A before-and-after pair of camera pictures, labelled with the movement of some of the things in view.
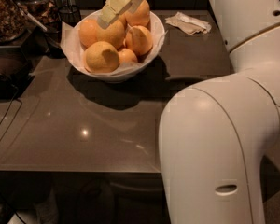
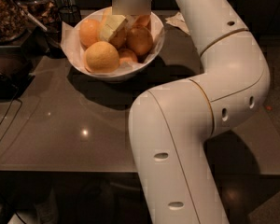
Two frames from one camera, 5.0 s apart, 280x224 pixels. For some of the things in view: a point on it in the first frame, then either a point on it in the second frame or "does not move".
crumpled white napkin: (188, 24) does not move
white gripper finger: (134, 3) → (131, 21)
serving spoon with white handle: (25, 13) does not move
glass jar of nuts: (7, 21) does not move
